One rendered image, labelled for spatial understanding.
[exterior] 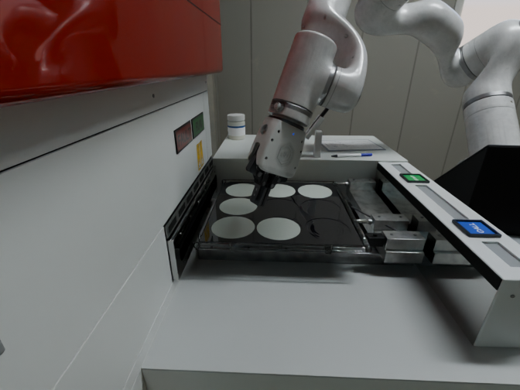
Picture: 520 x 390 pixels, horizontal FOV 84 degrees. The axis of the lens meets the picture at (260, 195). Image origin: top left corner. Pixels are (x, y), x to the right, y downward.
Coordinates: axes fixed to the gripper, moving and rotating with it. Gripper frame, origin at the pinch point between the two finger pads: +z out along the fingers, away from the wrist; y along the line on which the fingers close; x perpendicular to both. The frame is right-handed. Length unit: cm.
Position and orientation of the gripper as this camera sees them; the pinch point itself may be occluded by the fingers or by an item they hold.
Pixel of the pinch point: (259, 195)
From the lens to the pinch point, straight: 59.1
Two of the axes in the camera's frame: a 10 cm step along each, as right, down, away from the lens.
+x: -5.9, -3.4, 7.3
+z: -3.4, 9.3, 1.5
